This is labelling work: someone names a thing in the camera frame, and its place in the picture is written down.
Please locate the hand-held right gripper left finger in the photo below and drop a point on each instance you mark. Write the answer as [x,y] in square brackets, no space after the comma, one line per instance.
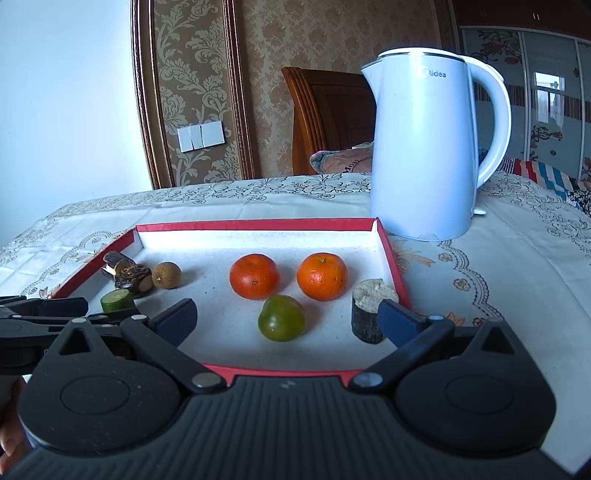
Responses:
[178,321]

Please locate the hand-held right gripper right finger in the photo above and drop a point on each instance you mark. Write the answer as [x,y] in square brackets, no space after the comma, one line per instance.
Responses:
[397,318]

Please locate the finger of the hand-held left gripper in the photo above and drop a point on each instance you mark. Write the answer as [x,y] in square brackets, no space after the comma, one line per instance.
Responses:
[115,318]
[51,308]

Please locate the green cucumber piece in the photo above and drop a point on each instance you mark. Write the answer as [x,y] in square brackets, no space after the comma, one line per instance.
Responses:
[117,300]

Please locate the grey sugarcane piece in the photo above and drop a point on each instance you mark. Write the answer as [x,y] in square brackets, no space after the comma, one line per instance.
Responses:
[364,318]

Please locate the dark brown water chestnut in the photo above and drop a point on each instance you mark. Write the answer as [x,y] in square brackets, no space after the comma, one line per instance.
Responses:
[135,277]

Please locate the dark purple sugarcane piece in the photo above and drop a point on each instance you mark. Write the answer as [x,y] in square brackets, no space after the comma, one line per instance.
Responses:
[111,263]

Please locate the red shallow tray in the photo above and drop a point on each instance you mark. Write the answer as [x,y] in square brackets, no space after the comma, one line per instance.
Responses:
[207,249]

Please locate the orange tangerine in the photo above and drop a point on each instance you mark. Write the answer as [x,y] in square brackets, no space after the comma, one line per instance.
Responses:
[322,275]
[254,276]

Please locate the green tangerine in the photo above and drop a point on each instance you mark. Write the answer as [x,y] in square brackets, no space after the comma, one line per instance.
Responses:
[281,318]

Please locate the person's left hand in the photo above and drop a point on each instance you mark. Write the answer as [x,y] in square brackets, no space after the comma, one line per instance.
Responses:
[11,415]

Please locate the brown patterned pillow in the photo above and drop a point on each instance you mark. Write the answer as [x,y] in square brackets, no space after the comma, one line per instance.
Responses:
[341,161]

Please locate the white electric kettle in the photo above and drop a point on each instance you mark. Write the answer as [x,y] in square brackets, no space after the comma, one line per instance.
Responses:
[425,147]

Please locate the striped colourful blanket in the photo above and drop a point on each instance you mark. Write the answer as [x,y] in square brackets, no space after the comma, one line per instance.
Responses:
[549,177]

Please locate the wardrobe with sliding doors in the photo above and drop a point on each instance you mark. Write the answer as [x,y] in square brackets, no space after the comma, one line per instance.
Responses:
[545,92]

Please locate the white light switch panel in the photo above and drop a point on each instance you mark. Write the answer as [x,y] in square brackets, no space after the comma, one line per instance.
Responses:
[201,136]

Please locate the wooden wall moulding frame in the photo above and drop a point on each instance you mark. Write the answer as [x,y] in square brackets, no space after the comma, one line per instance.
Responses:
[152,92]

